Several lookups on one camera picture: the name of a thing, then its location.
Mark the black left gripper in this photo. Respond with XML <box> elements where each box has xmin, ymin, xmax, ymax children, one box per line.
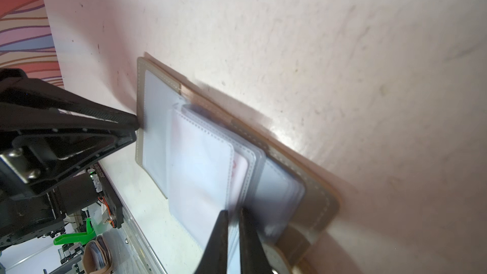
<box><xmin>1</xmin><ymin>68</ymin><xmax>140</xmax><ymax>251</ymax></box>

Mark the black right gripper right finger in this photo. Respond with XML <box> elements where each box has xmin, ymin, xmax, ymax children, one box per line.
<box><xmin>239</xmin><ymin>208</ymin><xmax>272</xmax><ymax>274</ymax></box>

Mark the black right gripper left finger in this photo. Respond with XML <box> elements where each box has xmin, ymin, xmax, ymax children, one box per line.
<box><xmin>195</xmin><ymin>211</ymin><xmax>229</xmax><ymax>274</ymax></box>

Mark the grey leather card holder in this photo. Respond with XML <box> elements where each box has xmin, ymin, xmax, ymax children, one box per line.
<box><xmin>136</xmin><ymin>57</ymin><xmax>339</xmax><ymax>273</ymax></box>

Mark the brown card holder in background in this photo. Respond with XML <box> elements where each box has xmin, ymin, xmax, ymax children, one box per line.
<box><xmin>82</xmin><ymin>235</ymin><xmax>113</xmax><ymax>274</ymax></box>

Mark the green clamp in background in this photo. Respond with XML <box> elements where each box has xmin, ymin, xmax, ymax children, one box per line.
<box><xmin>53</xmin><ymin>218</ymin><xmax>96</xmax><ymax>246</ymax></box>

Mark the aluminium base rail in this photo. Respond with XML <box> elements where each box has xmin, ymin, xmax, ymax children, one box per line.
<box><xmin>103</xmin><ymin>175</ymin><xmax>167</xmax><ymax>273</ymax></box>

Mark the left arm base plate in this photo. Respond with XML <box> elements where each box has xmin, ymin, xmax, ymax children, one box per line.
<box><xmin>93</xmin><ymin>163</ymin><xmax>124</xmax><ymax>229</ymax></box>

